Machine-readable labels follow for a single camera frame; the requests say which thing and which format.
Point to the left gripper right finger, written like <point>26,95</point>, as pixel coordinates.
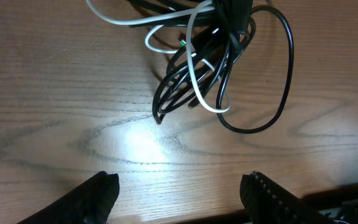
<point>269,203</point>

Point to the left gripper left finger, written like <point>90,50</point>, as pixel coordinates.
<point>90,203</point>

